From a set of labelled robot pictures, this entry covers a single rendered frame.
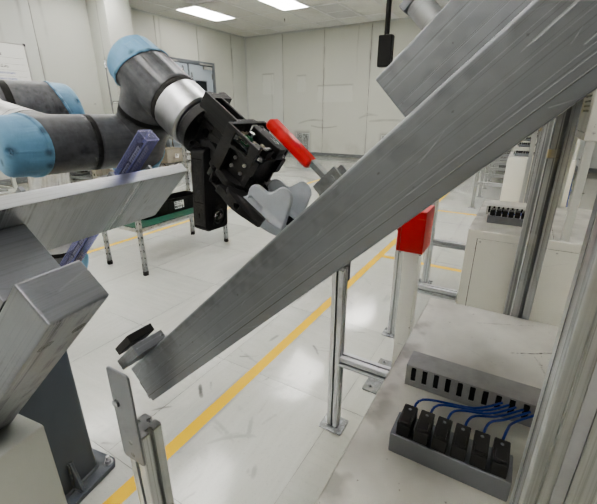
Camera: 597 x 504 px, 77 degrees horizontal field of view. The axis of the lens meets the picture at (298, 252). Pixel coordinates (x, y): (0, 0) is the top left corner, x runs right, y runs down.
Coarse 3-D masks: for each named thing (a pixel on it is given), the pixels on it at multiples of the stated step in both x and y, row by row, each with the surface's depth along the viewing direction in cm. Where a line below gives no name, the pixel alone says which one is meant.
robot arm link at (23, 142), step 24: (0, 96) 70; (0, 120) 43; (24, 120) 44; (48, 120) 46; (72, 120) 48; (0, 144) 43; (24, 144) 44; (48, 144) 45; (72, 144) 47; (96, 144) 49; (0, 168) 46; (24, 168) 45; (48, 168) 47; (72, 168) 49; (96, 168) 52
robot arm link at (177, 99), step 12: (180, 84) 47; (192, 84) 48; (168, 96) 46; (180, 96) 46; (192, 96) 46; (156, 108) 47; (168, 108) 46; (180, 108) 46; (156, 120) 49; (168, 120) 47; (180, 120) 47; (168, 132) 49
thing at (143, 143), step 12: (144, 132) 29; (132, 144) 29; (144, 144) 29; (132, 156) 30; (144, 156) 30; (120, 168) 31; (132, 168) 30; (84, 240) 35; (72, 252) 37; (84, 252) 37; (60, 264) 38
